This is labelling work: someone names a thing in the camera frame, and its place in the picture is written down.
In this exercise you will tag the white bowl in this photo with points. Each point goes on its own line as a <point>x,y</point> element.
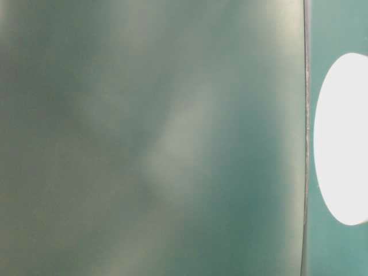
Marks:
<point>340,139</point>

